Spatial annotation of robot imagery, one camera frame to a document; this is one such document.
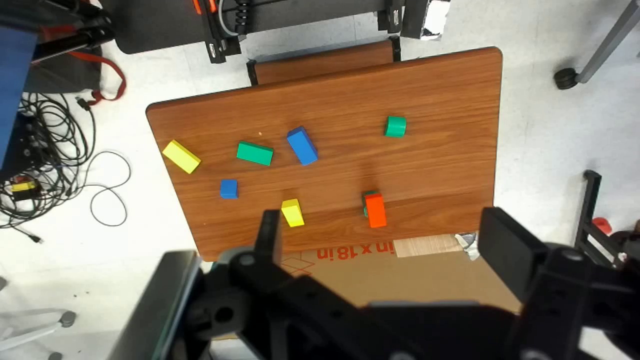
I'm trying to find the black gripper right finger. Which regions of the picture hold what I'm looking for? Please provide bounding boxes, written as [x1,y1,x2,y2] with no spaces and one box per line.
[477,208,548,301]

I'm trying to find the red cable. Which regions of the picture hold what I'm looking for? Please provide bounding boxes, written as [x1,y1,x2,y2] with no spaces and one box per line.
[65,48,128,107]

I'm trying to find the tangled black cables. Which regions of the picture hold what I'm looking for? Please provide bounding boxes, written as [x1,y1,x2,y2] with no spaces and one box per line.
[0,91,98,246]

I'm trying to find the small yellow block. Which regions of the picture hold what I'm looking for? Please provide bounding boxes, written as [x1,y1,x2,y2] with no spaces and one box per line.
[280,197,304,227]

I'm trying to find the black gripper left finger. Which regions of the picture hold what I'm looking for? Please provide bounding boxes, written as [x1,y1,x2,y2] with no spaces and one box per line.
[253,210,280,263]

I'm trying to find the long yellow block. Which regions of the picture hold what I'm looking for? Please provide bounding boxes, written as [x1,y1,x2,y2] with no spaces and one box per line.
[162,140,202,174]

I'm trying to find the small blue square block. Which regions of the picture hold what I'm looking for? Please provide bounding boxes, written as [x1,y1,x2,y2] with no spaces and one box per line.
[219,178,238,200]

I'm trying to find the long blue block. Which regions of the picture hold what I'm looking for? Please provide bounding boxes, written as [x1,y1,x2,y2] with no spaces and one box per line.
[286,127,318,166]

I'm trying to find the long green block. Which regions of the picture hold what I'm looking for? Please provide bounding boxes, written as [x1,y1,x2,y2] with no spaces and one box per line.
[235,142,273,166]

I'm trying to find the small green block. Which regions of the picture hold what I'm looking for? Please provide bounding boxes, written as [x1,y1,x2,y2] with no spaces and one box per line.
[384,115,408,138]

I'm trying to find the brown cardboard box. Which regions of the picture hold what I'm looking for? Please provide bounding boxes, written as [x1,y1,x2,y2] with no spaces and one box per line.
[280,233,519,312]

